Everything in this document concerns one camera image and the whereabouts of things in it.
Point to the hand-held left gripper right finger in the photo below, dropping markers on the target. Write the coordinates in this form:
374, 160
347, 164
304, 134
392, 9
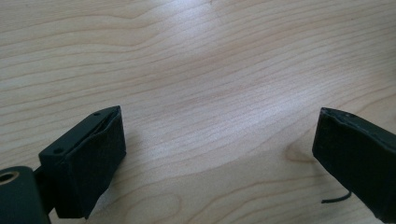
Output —
358, 155

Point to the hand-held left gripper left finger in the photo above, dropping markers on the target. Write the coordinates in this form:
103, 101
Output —
90, 168

